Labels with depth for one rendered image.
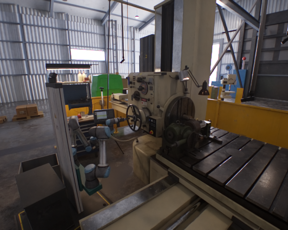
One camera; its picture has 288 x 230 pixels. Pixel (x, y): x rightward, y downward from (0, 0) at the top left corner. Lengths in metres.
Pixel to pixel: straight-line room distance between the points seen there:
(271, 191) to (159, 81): 1.47
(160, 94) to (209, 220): 1.35
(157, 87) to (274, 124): 2.67
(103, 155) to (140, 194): 0.54
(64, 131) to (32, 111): 6.54
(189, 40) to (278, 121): 2.40
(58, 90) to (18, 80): 13.35
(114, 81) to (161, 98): 4.22
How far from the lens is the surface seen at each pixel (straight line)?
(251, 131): 3.89
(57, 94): 1.43
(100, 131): 1.56
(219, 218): 1.54
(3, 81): 14.84
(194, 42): 2.32
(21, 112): 8.03
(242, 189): 1.42
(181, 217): 1.46
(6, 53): 14.82
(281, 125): 3.73
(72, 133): 2.09
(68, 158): 1.62
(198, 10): 2.47
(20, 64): 14.66
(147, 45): 3.10
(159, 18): 2.93
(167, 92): 1.90
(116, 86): 5.94
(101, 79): 5.72
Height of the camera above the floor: 1.84
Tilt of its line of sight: 16 degrees down
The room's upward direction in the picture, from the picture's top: straight up
